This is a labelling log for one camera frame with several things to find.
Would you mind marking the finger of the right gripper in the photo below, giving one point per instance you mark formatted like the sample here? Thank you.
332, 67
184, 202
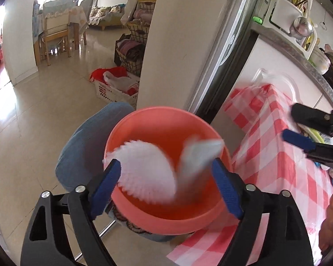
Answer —
313, 118
317, 152

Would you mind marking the white ceramic pot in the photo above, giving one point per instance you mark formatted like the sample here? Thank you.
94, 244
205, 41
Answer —
319, 60

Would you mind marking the person right hand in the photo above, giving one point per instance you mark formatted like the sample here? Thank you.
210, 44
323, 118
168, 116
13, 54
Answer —
326, 231

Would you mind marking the pink plastic trash bucket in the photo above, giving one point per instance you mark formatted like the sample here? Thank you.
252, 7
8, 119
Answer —
168, 128

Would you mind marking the white foam net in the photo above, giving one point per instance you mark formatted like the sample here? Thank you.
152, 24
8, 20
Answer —
146, 172

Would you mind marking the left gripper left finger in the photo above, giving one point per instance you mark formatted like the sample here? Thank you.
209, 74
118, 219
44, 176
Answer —
46, 240

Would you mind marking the white laundry basket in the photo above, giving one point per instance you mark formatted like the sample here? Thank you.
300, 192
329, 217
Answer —
115, 85

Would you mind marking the red white checkered tablecloth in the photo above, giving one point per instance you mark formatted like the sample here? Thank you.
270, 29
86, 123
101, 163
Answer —
264, 160

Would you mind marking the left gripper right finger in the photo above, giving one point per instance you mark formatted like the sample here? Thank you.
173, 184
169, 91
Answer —
286, 240

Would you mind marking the steel countertop edge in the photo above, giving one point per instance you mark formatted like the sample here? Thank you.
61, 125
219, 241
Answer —
281, 44

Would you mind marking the steel ladle bowl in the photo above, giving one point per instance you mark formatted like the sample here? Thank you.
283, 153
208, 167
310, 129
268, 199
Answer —
301, 28

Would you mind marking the green clip on counter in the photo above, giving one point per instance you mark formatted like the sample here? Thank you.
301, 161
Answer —
257, 19

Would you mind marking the wire basket rack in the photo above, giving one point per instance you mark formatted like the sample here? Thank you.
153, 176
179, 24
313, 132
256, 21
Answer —
130, 48

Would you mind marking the grey foil pouch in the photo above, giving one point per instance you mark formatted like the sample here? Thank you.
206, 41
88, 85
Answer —
193, 169

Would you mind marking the wooden chair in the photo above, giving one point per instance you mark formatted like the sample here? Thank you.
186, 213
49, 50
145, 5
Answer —
63, 20

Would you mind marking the sofa with patterned cover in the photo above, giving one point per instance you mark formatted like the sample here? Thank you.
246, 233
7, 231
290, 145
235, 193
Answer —
104, 17

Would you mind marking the yellow green sponge cloth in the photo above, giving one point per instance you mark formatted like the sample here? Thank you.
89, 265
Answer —
314, 135

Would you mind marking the white kitchen cabinet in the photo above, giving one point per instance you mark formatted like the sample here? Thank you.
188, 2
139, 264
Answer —
258, 63

